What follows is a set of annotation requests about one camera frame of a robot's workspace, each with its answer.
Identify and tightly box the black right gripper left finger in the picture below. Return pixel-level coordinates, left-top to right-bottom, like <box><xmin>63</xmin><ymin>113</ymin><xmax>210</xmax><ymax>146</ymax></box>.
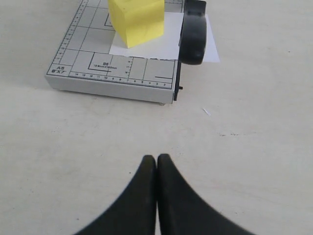
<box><xmin>77</xmin><ymin>155</ymin><xmax>157</xmax><ymax>235</ymax></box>

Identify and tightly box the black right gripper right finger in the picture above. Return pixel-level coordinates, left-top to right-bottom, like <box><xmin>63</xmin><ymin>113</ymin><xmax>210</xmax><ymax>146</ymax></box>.
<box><xmin>157</xmin><ymin>154</ymin><xmax>252</xmax><ymax>235</ymax></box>

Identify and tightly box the white paper sheet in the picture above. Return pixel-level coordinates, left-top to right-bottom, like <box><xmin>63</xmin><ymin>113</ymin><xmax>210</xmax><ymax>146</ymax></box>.
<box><xmin>109</xmin><ymin>11</ymin><xmax>220</xmax><ymax>63</ymax></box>

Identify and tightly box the black cutter blade arm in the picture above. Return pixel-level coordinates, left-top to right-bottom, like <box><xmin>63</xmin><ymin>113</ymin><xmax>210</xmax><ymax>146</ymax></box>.
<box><xmin>173</xmin><ymin>0</ymin><xmax>207</xmax><ymax>101</ymax></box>

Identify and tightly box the yellow foam cube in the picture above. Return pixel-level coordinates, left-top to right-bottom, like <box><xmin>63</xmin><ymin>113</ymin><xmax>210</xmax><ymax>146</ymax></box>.
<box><xmin>108</xmin><ymin>0</ymin><xmax>165</xmax><ymax>48</ymax></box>

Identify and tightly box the grey paper cutter base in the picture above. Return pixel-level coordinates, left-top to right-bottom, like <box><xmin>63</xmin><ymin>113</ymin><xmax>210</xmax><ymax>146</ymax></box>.
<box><xmin>45</xmin><ymin>0</ymin><xmax>181</xmax><ymax>104</ymax></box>

